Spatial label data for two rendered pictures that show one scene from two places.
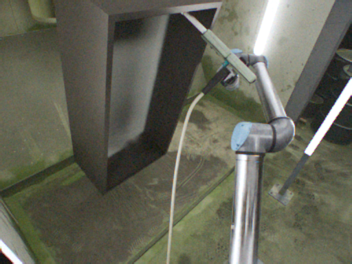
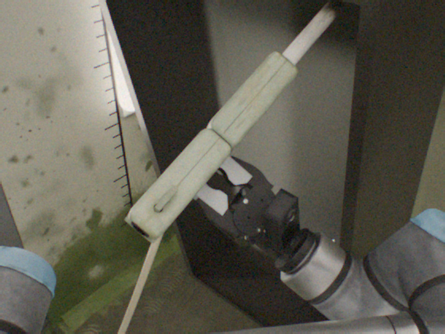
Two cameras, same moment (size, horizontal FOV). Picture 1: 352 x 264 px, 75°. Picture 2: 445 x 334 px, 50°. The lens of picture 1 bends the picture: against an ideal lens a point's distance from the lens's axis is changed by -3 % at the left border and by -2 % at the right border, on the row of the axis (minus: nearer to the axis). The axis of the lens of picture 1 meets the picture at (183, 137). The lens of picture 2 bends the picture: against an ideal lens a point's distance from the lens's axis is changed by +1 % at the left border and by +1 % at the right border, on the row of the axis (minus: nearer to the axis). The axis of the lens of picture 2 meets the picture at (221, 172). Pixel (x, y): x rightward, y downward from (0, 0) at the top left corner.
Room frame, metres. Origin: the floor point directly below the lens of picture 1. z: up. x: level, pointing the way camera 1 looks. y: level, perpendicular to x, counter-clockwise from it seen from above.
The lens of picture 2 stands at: (1.06, -0.67, 1.80)
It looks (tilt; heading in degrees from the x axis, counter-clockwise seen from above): 37 degrees down; 94
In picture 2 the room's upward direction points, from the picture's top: straight up
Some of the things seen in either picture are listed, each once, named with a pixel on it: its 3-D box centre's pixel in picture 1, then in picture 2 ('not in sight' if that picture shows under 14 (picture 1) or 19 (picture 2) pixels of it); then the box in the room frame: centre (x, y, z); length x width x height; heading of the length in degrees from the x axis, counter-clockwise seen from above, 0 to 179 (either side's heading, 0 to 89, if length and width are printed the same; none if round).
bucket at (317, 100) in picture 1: (309, 106); not in sight; (3.08, -1.77, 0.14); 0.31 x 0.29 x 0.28; 143
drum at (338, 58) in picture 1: (339, 85); not in sight; (3.30, -2.18, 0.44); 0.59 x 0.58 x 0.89; 44
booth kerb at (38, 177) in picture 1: (134, 128); not in sight; (2.00, 0.57, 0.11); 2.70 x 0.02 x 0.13; 143
